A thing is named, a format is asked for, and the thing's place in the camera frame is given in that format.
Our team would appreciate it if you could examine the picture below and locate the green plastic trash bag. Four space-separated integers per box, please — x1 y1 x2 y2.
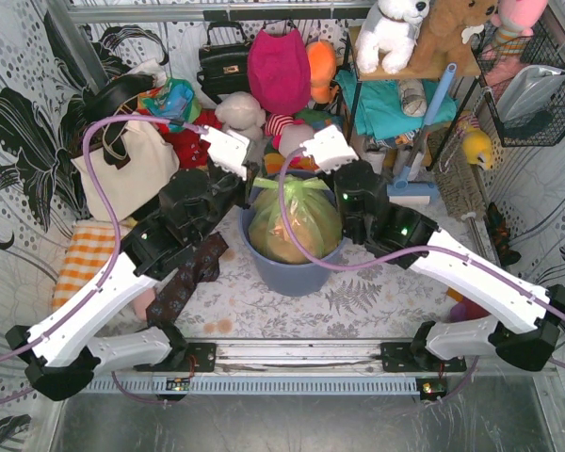
249 174 342 265

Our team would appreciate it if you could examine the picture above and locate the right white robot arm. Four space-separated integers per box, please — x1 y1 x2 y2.
333 160 565 372

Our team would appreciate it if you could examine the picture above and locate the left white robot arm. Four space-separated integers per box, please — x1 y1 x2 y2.
6 161 260 401

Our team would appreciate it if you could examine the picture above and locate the cream canvas tote bag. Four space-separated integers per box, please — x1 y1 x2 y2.
73 114 179 221

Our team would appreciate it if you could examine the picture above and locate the blue trash bin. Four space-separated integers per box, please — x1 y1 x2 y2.
239 169 344 297

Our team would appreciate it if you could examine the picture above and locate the magenta felt bag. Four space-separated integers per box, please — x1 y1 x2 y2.
248 28 311 115

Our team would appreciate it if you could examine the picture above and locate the red garment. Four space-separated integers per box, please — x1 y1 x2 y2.
162 109 222 169

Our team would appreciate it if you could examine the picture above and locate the white fluffy plush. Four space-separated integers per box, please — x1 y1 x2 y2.
215 91 266 141

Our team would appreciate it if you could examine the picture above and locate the dark patterned necktie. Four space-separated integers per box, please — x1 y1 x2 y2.
146 233 228 326

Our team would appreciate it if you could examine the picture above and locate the pink pig plush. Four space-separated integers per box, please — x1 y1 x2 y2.
265 114 315 157

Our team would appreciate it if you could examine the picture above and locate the colourful silk scarf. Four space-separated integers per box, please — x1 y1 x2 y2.
137 78 202 122

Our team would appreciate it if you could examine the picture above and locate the black leather handbag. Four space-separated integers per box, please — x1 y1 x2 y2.
196 21 251 105

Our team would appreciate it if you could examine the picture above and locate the orange checkered towel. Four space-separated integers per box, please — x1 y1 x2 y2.
52 219 115 311

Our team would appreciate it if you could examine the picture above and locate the black hat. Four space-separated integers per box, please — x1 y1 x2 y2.
84 73 154 121

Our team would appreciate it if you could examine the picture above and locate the orange plush toy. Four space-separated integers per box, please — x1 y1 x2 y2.
306 40 338 104

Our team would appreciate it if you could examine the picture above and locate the teal cloth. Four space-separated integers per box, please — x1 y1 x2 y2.
335 70 458 139

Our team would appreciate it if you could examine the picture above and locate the blue floor squeegee head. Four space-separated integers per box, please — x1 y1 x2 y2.
387 182 440 206

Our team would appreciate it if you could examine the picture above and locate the grey chenille mop head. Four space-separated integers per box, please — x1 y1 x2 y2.
432 134 486 220

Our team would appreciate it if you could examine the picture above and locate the white plush dog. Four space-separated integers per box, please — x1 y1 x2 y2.
356 0 430 74

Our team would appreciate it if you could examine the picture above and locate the yellow plush toy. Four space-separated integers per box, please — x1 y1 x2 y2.
460 120 492 170

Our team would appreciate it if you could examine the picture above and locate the brown teddy bear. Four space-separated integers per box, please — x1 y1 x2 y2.
409 0 498 76

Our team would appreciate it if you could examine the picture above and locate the wooden shelf board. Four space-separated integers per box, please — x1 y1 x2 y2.
347 25 481 82

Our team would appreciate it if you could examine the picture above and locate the silver foil pouch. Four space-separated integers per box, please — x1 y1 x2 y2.
496 65 565 122

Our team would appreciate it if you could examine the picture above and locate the pink plush toy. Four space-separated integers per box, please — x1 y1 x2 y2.
491 0 548 45

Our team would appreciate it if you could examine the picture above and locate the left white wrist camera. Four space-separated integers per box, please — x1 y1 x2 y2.
202 126 253 182

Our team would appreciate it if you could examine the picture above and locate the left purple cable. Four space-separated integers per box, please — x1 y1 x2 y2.
0 115 208 409

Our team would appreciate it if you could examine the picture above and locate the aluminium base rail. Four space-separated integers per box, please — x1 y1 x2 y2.
51 336 559 378

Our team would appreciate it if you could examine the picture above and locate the black wire basket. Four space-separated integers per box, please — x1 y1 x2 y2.
473 22 565 148

